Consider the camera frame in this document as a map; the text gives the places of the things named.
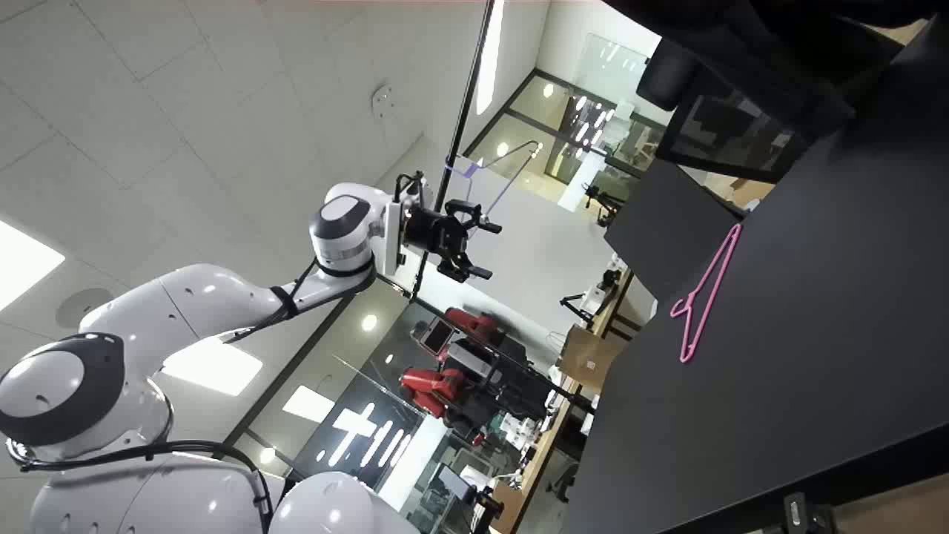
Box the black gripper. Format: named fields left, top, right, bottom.
left=402, top=199, right=504, bottom=283

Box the pink plastic hanger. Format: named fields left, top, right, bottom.
left=667, top=218, right=746, bottom=367

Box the purple plastic hanger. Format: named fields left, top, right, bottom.
left=443, top=135, right=547, bottom=217

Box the brown cardboard box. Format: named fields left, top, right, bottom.
left=556, top=322, right=630, bottom=390

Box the small ceiling sensor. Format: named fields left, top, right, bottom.
left=369, top=83, right=402, bottom=122

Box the long ceiling light strip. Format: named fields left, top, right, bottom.
left=473, top=0, right=511, bottom=117

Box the dark grey partition panel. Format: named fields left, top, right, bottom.
left=603, top=159, right=746, bottom=303

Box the black monitor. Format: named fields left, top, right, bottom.
left=654, top=55, right=824, bottom=187

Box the square ceiling light panel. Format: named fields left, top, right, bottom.
left=0, top=218, right=68, bottom=310
left=161, top=337, right=267, bottom=401

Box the round ceiling speaker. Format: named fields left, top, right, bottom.
left=55, top=283, right=117, bottom=332

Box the small black device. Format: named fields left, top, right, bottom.
left=781, top=490, right=840, bottom=534

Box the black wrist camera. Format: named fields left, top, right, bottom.
left=393, top=168, right=430, bottom=208

